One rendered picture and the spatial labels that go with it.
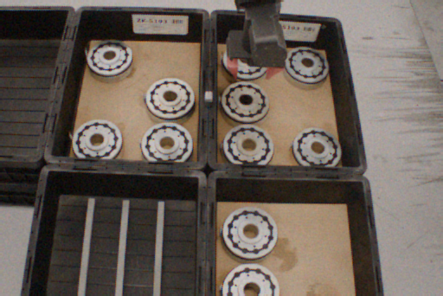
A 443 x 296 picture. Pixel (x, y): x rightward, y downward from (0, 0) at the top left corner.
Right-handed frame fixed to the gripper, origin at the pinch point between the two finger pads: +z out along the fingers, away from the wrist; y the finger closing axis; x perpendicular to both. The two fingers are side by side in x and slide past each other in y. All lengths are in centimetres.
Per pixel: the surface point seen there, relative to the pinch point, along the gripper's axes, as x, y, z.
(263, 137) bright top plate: -8.9, 2.9, 8.9
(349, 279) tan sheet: -37.9, 18.1, 11.9
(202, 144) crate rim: -15.0, -9.5, 1.7
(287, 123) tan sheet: -3.6, 8.9, 11.9
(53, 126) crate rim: -11.2, -37.9, 2.2
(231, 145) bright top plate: -11.2, -3.6, 8.6
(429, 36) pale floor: 104, 109, 96
